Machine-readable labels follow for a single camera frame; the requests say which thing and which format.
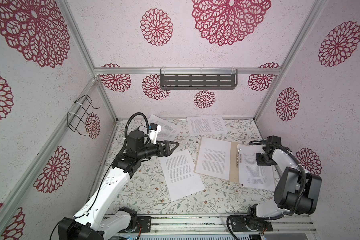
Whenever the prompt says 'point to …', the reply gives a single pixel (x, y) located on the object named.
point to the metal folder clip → (238, 158)
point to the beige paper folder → (235, 162)
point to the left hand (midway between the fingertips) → (172, 146)
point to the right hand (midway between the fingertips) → (266, 159)
